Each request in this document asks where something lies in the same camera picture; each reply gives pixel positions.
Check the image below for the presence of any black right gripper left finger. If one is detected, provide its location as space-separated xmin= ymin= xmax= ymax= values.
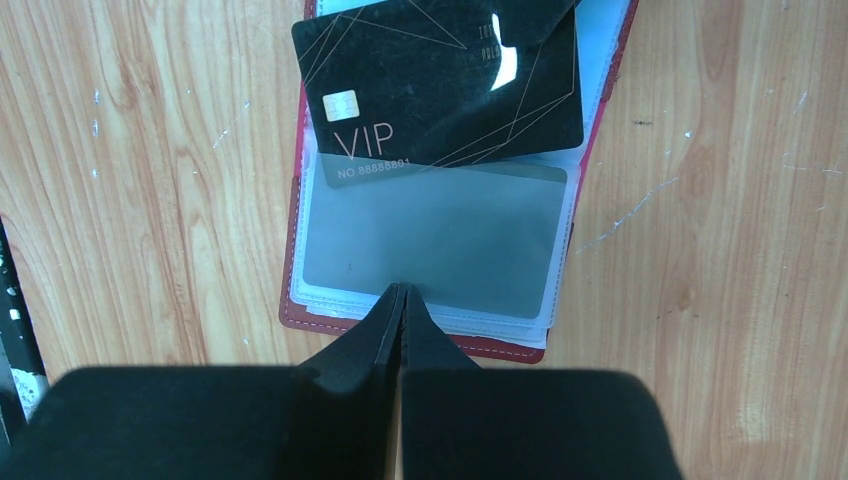
xmin=1 ymin=284 xmax=406 ymax=479

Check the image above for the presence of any red card holder wallet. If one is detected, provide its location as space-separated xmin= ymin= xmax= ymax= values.
xmin=279 ymin=1 xmax=638 ymax=364

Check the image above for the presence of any black VIP credit card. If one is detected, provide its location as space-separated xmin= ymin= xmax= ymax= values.
xmin=291 ymin=1 xmax=584 ymax=188

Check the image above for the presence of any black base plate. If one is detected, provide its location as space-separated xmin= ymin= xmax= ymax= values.
xmin=1 ymin=231 xmax=49 ymax=457

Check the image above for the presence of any thin credit card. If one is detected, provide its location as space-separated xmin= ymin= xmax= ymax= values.
xmin=299 ymin=153 xmax=575 ymax=321

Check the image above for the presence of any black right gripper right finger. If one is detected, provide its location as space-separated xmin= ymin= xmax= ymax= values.
xmin=401 ymin=287 xmax=682 ymax=479

